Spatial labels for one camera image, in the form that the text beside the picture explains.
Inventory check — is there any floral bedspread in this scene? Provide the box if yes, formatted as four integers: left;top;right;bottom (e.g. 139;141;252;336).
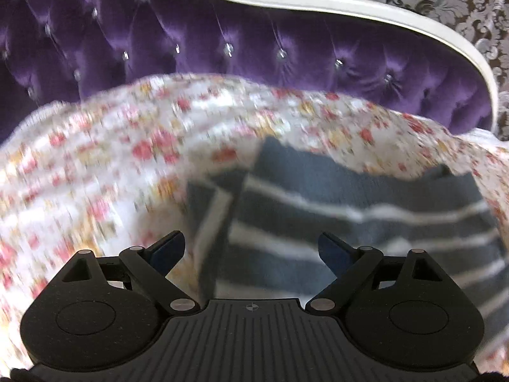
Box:
1;75;508;375

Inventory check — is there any purple tufted headboard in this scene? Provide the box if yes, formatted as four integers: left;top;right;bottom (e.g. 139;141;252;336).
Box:
1;0;498;138

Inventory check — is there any grey white striped cardigan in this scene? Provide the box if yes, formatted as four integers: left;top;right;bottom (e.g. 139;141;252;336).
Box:
186;138;508;354

